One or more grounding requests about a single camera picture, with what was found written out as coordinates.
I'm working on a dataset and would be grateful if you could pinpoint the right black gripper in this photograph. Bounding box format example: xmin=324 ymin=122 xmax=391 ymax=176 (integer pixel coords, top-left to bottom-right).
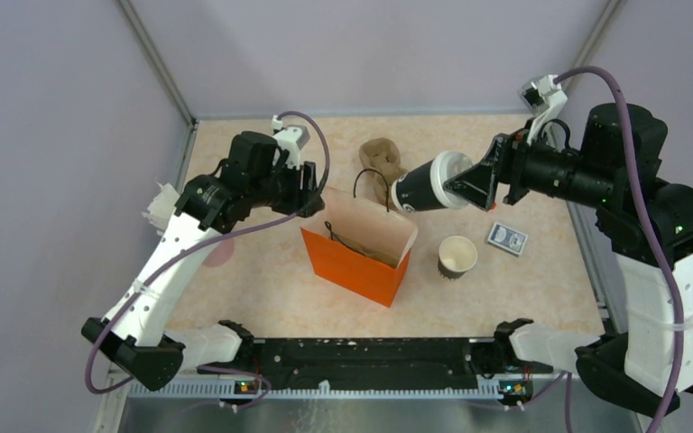
xmin=444 ymin=117 xmax=615 ymax=210

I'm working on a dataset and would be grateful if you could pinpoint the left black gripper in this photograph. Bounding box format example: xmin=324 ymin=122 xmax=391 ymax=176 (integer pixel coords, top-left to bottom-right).
xmin=249 ymin=154 xmax=325 ymax=217

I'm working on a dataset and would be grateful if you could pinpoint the orange paper bag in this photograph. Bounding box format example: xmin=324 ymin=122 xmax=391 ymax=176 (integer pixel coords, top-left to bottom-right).
xmin=300 ymin=169 xmax=418 ymax=308

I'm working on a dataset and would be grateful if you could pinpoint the white plastic cup lid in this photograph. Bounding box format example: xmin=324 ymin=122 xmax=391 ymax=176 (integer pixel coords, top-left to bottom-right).
xmin=430 ymin=151 xmax=473 ymax=210

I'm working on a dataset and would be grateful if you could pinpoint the cardboard cup carrier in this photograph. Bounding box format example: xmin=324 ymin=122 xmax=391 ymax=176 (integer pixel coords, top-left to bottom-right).
xmin=335 ymin=237 xmax=400 ymax=268
xmin=358 ymin=137 xmax=409 ymax=208

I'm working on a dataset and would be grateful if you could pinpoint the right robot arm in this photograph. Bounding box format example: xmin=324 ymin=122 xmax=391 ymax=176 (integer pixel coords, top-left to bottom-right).
xmin=444 ymin=103 xmax=693 ymax=417

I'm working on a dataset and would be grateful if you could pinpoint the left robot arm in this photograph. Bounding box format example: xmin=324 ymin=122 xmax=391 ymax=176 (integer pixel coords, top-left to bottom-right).
xmin=81 ymin=125 xmax=324 ymax=391

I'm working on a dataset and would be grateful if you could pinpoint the blue playing card box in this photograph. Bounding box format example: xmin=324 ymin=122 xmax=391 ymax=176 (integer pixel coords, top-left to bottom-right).
xmin=486 ymin=222 xmax=529 ymax=256

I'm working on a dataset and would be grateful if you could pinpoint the pink holder cup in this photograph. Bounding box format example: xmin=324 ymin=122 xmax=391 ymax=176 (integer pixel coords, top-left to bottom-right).
xmin=202 ymin=239 xmax=236 ymax=268

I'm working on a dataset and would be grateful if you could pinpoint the white paper napkins bundle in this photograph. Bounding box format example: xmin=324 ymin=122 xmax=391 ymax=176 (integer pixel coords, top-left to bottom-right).
xmin=142 ymin=183 xmax=180 ymax=235

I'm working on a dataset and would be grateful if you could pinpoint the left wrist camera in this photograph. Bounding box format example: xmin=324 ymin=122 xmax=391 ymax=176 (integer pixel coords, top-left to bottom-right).
xmin=271 ymin=115 xmax=310 ymax=169

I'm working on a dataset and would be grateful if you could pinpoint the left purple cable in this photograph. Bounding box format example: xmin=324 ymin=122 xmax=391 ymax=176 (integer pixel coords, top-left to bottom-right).
xmin=84 ymin=110 xmax=331 ymax=413

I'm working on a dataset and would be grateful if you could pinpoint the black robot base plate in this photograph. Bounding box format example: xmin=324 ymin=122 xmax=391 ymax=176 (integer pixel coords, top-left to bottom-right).
xmin=224 ymin=337 xmax=553 ymax=392

